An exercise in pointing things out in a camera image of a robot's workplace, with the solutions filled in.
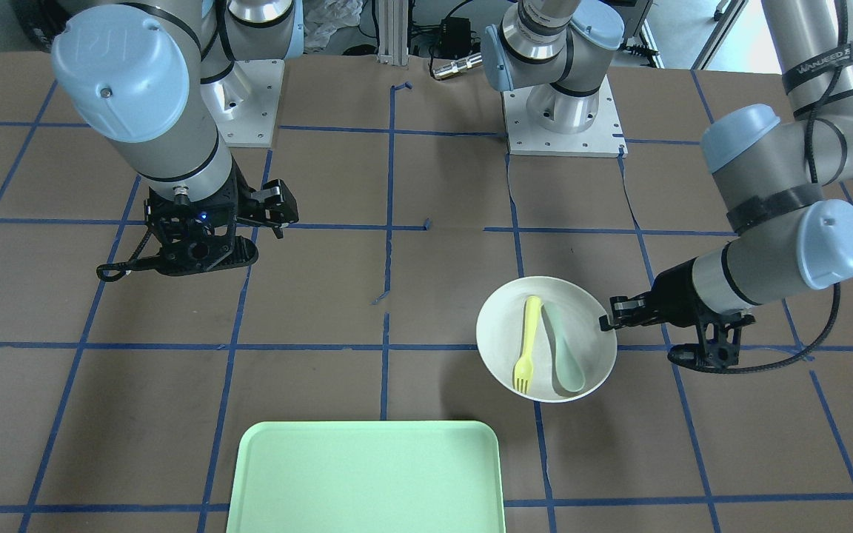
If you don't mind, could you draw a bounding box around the light green plastic tray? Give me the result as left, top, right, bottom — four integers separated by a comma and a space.
227, 420, 506, 532

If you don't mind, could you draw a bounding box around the pale green plastic spoon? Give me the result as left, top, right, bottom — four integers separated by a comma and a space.
542, 301, 586, 397

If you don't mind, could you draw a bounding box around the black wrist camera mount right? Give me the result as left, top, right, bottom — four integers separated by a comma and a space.
97, 216, 258, 283

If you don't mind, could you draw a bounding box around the aluminium frame post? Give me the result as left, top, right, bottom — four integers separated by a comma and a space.
372, 1, 412, 68

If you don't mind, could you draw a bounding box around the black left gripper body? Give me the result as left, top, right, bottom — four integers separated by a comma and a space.
642, 259, 711, 327

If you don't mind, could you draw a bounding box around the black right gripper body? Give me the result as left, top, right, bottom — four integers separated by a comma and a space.
145, 162, 264, 232

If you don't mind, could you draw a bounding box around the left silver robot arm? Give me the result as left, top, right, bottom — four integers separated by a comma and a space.
600, 1, 853, 331

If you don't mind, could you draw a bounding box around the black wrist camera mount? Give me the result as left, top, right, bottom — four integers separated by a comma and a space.
97, 216, 258, 283
667, 312, 757, 375

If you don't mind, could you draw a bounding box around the yellow plastic fork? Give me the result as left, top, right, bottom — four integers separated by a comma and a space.
512, 295, 543, 395

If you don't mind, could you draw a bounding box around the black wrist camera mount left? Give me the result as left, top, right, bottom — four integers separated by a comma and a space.
667, 312, 757, 375

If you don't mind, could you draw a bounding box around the cream round plate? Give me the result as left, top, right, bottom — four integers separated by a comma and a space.
476, 276, 618, 403

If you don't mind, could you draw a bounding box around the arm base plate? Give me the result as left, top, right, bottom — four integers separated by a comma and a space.
502, 77, 629, 158
201, 58, 287, 149

